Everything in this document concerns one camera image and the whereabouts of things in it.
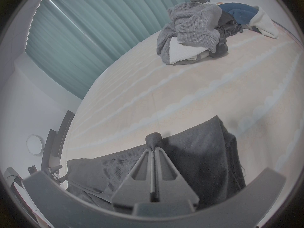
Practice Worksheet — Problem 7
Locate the pile of clothes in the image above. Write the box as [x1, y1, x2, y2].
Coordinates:
[156, 2, 279, 66]

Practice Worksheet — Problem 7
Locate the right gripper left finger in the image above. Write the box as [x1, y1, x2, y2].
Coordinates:
[112, 149, 154, 205]

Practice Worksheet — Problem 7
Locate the black T-shirt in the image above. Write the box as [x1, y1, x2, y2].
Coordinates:
[66, 115, 246, 211]

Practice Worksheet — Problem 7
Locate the white printed pillow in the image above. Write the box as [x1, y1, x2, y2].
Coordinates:
[204, 0, 228, 6]

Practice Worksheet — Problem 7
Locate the bed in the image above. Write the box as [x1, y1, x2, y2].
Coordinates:
[59, 0, 304, 199]

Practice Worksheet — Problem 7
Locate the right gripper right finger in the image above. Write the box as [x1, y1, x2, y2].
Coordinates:
[154, 149, 199, 207]

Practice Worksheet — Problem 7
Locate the blue-green curtain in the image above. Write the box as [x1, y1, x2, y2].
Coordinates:
[45, 0, 197, 63]
[25, 0, 119, 100]

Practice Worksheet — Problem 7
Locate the round white mirror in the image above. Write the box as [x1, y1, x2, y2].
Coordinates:
[26, 134, 44, 155]

